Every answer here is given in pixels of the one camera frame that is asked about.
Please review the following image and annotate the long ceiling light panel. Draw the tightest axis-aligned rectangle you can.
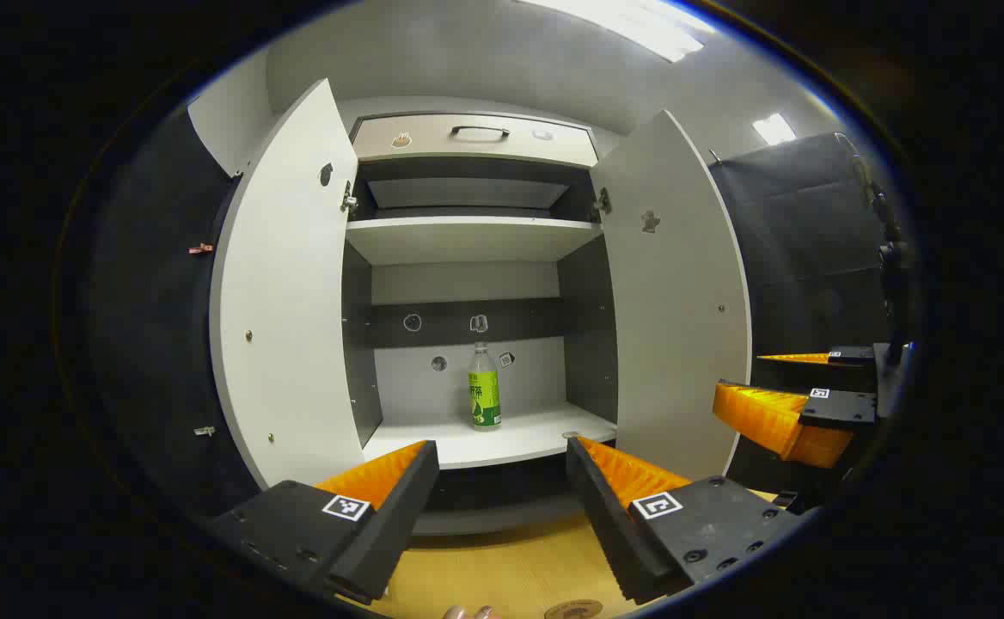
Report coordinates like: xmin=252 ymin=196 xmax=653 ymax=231
xmin=515 ymin=0 xmax=718 ymax=64

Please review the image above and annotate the small ceiling light panel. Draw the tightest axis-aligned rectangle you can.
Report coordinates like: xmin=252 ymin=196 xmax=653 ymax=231
xmin=751 ymin=112 xmax=798 ymax=146

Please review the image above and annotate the round brown coaster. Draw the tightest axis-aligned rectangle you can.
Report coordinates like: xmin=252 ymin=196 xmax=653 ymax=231
xmin=543 ymin=598 xmax=604 ymax=619

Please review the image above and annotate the white cabinet door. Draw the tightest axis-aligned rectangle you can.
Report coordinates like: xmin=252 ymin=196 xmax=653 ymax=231
xmin=210 ymin=79 xmax=365 ymax=489
xmin=592 ymin=110 xmax=754 ymax=482

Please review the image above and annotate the white and grey cabinet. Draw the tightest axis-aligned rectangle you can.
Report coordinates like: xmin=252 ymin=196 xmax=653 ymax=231
xmin=334 ymin=96 xmax=623 ymax=538

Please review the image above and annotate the clear bottle with green label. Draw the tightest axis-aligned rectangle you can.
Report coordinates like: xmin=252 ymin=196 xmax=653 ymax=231
xmin=468 ymin=342 xmax=503 ymax=431

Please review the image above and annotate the white cabinet shelf board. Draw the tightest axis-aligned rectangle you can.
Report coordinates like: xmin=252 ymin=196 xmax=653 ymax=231
xmin=346 ymin=215 xmax=603 ymax=266

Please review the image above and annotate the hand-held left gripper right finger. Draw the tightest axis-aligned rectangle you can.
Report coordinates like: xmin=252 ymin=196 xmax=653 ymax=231
xmin=565 ymin=435 xmax=804 ymax=604

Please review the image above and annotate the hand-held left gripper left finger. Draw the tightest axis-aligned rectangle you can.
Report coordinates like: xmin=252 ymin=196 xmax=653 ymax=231
xmin=208 ymin=440 xmax=441 ymax=605

